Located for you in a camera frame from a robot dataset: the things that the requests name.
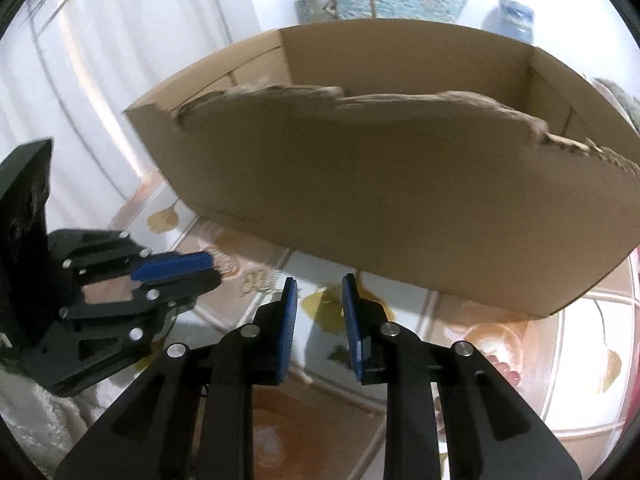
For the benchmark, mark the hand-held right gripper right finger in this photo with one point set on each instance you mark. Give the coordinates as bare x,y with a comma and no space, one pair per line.
352,330

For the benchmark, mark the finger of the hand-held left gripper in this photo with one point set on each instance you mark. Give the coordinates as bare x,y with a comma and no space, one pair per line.
125,330
175,265

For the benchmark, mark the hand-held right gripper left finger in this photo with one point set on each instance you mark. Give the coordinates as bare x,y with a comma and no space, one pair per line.
287,330

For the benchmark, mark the brown cardboard box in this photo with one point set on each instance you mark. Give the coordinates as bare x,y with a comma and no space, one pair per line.
400,185

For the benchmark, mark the white curtain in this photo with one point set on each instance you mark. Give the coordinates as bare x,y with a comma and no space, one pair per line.
100,60

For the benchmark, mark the tile patterned tablecloth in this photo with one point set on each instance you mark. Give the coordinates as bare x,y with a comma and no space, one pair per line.
575,360

